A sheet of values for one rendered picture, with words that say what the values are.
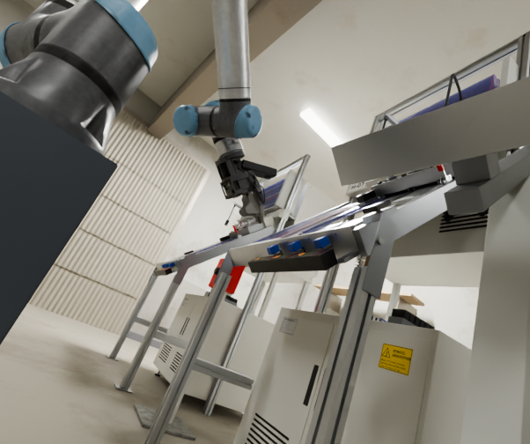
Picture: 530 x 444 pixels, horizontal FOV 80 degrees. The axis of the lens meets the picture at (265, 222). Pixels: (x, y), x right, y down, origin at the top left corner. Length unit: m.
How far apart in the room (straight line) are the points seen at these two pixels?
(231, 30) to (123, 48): 0.32
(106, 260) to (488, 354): 3.94
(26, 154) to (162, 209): 3.99
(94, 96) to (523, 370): 0.62
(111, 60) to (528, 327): 0.63
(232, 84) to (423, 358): 0.77
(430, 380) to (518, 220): 0.44
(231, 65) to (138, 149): 3.73
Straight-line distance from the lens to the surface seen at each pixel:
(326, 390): 0.63
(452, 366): 0.95
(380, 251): 0.67
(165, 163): 4.50
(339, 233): 0.74
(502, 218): 0.61
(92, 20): 0.52
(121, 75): 0.51
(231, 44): 0.77
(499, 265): 0.57
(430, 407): 0.89
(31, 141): 0.41
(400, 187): 1.27
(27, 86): 0.45
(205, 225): 4.64
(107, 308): 4.22
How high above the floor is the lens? 0.42
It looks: 21 degrees up
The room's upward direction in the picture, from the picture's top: 23 degrees clockwise
